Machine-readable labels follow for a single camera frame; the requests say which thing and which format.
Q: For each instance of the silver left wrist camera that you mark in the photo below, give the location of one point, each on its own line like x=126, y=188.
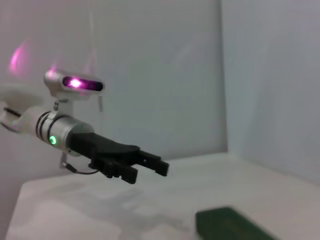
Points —
x=53, y=78

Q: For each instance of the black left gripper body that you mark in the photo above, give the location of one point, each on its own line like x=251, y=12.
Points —
x=105, y=150

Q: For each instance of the green glasses case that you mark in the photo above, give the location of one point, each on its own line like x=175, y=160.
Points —
x=220, y=225

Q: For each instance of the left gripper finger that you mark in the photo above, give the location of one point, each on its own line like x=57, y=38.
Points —
x=122, y=173
x=155, y=163

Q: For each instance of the silver left camera bracket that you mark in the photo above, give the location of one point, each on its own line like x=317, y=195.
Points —
x=63, y=107

